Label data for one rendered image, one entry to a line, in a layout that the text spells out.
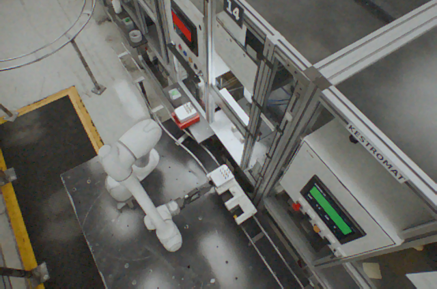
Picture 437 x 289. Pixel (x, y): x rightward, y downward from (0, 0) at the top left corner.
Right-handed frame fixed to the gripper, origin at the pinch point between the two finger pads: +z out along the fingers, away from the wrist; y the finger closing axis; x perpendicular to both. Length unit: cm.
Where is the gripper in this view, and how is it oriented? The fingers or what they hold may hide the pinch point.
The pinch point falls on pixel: (205, 188)
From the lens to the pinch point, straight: 190.4
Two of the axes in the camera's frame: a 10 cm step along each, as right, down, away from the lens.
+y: 0.2, -5.1, -8.6
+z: 8.4, -4.6, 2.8
